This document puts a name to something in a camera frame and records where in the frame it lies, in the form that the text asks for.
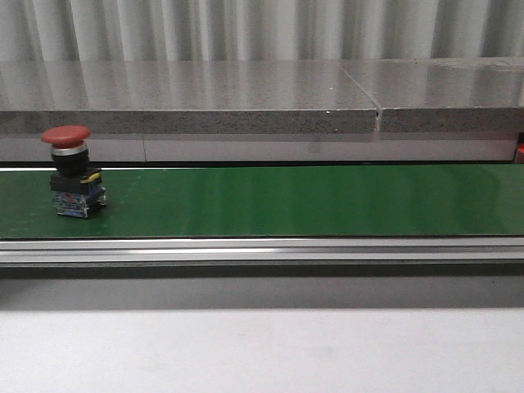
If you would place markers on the white corrugated curtain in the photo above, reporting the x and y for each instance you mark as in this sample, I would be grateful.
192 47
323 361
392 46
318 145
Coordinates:
258 30

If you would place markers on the grey stone counter slab right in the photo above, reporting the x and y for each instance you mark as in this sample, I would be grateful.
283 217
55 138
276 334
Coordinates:
444 95

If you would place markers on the grey stone counter slab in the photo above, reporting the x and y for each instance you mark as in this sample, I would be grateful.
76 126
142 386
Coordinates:
444 95
184 97

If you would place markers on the white cabinet front panel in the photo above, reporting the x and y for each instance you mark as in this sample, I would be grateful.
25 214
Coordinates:
293 147

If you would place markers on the red object at right edge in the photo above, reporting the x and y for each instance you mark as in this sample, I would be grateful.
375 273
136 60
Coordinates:
519 153

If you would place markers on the aluminium conveyor side rail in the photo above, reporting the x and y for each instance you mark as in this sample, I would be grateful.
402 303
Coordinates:
261 251

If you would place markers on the green conveyor belt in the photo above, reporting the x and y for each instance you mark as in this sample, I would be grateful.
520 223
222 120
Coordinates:
302 201

